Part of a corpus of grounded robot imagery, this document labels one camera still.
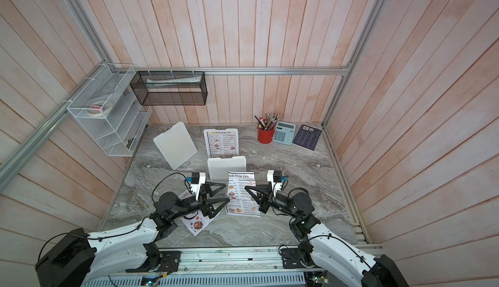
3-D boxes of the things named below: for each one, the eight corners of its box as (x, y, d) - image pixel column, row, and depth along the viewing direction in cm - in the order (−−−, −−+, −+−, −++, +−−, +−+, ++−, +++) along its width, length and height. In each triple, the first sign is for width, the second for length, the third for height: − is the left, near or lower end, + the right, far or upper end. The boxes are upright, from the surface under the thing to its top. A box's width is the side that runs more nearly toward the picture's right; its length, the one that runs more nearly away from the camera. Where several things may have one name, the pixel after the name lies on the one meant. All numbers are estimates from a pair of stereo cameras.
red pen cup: (264, 146, 112) (266, 126, 99) (253, 136, 117) (255, 115, 104) (276, 139, 116) (280, 118, 103) (266, 129, 121) (268, 108, 108)
